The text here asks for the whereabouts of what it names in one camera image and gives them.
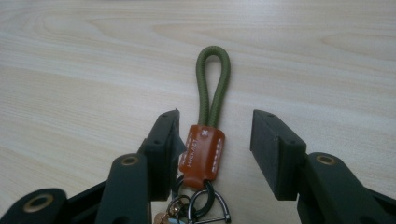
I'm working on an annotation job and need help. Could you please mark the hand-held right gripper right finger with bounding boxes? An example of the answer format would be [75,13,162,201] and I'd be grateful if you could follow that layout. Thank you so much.
[249,109,396,224]

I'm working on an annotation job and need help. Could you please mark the small brown figurine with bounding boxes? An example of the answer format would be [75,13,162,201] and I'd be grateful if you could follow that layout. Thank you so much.
[153,45,233,224]

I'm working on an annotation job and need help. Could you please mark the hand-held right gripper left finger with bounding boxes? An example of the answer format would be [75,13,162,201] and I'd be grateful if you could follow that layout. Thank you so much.
[94,108,188,224]

